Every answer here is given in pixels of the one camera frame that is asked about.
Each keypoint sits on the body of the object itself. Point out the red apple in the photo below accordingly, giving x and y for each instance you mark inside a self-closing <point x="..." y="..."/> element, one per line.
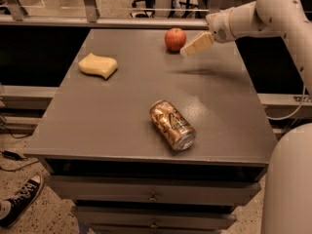
<point x="175" y="39"/>

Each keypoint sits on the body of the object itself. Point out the yellow sponge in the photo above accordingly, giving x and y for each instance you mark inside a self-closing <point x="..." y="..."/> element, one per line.
<point x="98" y="65"/>

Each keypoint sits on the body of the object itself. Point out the black white sneaker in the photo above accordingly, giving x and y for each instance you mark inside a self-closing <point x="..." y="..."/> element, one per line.
<point x="12" y="208"/>

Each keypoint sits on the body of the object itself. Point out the grey drawer cabinet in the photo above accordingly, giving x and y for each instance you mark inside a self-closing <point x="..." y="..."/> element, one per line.
<point x="166" y="145"/>

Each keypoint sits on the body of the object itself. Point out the metal railing frame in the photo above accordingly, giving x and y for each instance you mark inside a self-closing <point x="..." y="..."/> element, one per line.
<point x="107" y="13"/>

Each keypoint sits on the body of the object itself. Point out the upper grey drawer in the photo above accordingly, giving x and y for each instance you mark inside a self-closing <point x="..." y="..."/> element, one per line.
<point x="165" y="191"/>

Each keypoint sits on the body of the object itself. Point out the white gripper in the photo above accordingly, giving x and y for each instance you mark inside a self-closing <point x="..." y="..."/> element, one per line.
<point x="218" y="25"/>

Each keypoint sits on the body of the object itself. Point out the grey drawer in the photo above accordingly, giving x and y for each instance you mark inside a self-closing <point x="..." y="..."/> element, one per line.
<point x="165" y="191"/>
<point x="153" y="219"/>

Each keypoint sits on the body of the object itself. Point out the gold soda can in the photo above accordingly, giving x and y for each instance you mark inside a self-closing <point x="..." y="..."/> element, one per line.
<point x="178" y="132"/>

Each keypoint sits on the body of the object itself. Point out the lower grey drawer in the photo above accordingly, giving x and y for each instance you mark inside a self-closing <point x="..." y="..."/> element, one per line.
<point x="153" y="219"/>

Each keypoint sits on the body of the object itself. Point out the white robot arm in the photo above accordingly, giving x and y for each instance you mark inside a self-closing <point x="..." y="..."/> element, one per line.
<point x="287" y="204"/>

